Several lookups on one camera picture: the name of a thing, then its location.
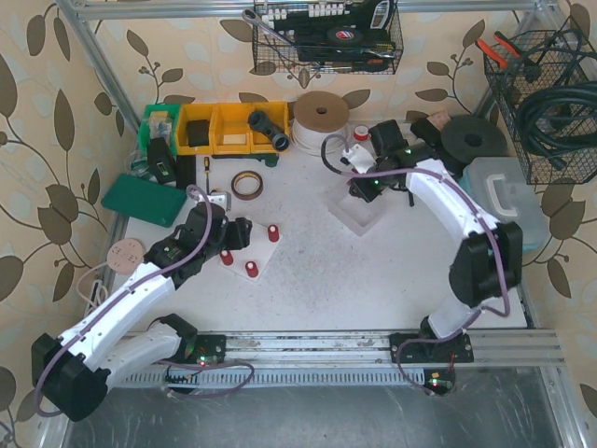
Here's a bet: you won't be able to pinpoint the black disc spool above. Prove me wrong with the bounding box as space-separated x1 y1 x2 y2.
440 115 507 165

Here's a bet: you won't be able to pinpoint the chrome wrench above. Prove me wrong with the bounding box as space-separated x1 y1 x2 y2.
242 9 296 48

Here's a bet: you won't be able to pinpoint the small yellow black screwdriver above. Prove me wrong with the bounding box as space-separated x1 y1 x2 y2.
203 156 211 193

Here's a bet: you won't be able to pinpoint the white cable spool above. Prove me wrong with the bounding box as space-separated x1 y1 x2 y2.
291 91 350 157

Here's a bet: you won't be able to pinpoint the orange handled pliers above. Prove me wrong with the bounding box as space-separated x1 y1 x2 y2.
475 31 522 70

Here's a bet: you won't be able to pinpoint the short red spring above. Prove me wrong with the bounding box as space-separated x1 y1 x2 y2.
268 224 280 243
244 261 259 278

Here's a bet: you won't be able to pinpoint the green clamp tool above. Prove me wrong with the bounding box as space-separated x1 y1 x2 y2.
212 154 279 168

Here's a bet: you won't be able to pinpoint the clear plastic spring tray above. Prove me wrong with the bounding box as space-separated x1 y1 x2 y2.
326 182 388 236

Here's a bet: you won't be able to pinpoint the black electrical tape roll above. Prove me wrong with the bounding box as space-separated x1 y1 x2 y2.
326 26 363 48

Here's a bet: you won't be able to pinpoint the aluminium rail base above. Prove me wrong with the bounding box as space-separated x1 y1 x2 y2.
60 329 565 389

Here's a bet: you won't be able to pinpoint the white peg base plate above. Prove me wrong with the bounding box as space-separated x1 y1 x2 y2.
218 223 283 282

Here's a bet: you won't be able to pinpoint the black coiled hose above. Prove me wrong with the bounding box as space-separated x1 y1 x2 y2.
517 29 597 158

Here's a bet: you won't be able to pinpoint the right wire basket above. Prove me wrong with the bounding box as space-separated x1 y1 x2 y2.
482 28 596 185

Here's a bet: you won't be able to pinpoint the red white tape roll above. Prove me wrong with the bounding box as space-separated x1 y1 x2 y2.
353 124 369 141

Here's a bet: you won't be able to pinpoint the black box in bin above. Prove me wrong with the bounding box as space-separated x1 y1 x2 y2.
186 119 210 147

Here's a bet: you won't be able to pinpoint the wire basket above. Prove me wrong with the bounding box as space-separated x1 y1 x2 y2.
482 28 596 185
242 1 404 79

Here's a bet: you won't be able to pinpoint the back wire basket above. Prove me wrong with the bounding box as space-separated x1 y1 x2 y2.
242 1 404 79

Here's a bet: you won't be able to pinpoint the pink round power socket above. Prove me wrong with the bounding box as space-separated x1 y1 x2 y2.
106 238 145 275

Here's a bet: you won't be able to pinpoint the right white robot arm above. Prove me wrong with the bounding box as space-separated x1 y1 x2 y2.
342 120 522 340

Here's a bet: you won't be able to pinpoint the grey pipe fitting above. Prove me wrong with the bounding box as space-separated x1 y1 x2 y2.
247 110 290 152

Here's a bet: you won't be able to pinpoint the black battery charger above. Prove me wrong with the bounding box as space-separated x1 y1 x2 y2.
146 137 176 184

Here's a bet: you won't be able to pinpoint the large red spring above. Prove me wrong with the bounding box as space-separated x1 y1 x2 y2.
219 250 234 266

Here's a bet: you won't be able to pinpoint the brown tape roll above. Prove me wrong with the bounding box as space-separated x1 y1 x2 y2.
230 170 264 201

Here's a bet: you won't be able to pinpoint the teal clear toolbox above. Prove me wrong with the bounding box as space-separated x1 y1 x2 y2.
459 157 549 252

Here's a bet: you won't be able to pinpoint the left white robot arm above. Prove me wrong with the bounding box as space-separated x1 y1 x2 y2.
32 202 253 422

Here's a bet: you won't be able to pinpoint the yellow storage bin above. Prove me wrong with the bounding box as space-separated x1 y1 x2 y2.
210 103 254 156
175 104 216 156
247 102 290 154

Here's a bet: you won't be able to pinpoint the green plastic case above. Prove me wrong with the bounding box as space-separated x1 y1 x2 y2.
101 174 187 228

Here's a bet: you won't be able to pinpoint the green storage bin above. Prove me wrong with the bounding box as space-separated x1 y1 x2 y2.
138 105 180 156

